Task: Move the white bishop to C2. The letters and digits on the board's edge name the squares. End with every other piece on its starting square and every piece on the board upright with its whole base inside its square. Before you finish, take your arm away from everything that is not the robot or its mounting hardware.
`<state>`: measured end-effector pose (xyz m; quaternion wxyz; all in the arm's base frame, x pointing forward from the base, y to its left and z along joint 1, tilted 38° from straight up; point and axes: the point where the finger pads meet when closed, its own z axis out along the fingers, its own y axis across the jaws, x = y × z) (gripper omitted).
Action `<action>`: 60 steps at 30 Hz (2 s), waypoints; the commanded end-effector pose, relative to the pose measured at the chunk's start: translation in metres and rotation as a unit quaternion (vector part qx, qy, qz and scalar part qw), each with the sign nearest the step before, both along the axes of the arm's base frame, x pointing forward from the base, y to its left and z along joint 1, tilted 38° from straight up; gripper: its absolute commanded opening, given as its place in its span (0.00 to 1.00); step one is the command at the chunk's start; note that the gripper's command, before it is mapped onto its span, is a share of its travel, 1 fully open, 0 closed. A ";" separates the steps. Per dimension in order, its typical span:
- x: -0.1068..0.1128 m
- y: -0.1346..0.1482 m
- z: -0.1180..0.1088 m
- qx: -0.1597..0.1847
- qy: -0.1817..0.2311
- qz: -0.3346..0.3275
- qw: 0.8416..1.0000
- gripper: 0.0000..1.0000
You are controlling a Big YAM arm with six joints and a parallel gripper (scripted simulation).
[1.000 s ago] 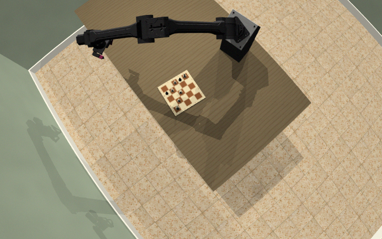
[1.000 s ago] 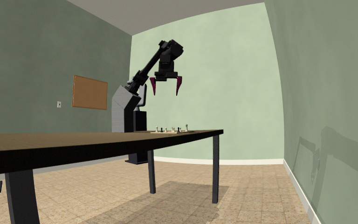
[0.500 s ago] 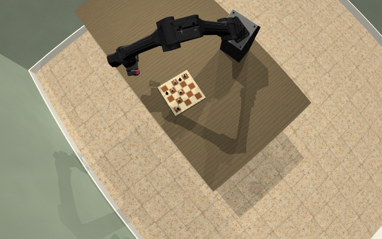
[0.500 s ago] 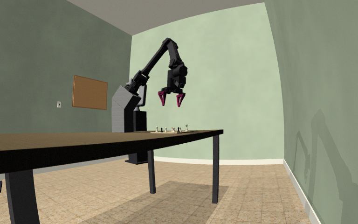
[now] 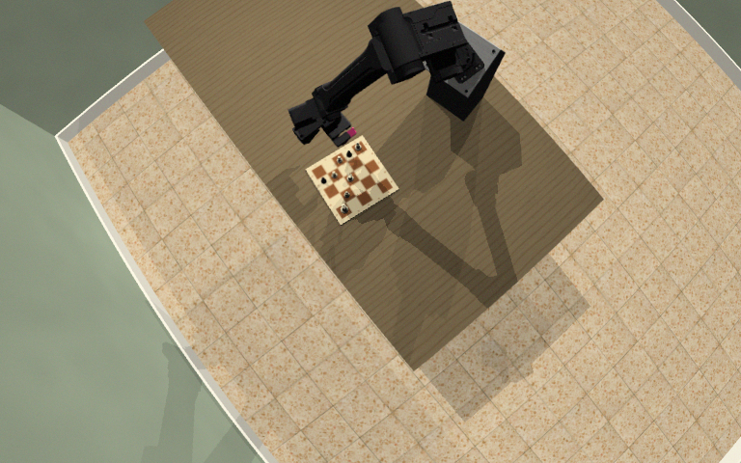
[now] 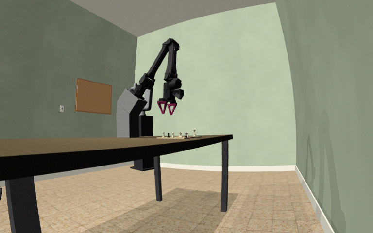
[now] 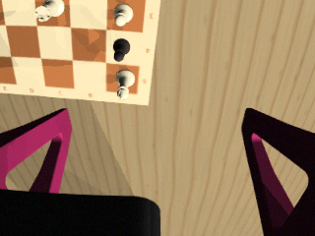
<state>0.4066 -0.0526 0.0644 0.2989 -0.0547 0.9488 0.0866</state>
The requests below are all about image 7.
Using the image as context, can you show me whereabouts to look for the black pawn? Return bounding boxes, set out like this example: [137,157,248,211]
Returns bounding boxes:
[113,38,131,62]

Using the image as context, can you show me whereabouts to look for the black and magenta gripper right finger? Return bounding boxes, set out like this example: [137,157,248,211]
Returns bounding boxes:
[241,108,315,236]

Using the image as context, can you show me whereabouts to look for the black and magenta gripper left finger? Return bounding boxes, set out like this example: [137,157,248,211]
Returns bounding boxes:
[0,108,72,194]

